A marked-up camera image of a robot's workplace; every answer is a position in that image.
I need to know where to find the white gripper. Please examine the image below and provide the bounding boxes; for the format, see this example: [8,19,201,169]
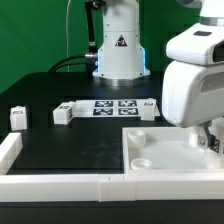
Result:
[162,61,224,149]

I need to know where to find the white square tabletop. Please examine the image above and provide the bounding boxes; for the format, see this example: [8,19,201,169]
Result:
[122,127,224,174]

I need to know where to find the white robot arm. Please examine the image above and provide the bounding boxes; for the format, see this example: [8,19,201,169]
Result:
[93,0,224,150]

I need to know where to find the white U-shaped fence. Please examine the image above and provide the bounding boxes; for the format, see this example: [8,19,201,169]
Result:
[0,133,224,202]

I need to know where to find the fiducial marker sheet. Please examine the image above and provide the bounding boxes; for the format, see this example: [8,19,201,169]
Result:
[73,99,160,117]

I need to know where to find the black cables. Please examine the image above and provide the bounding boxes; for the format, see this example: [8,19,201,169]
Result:
[48,0,101,73]

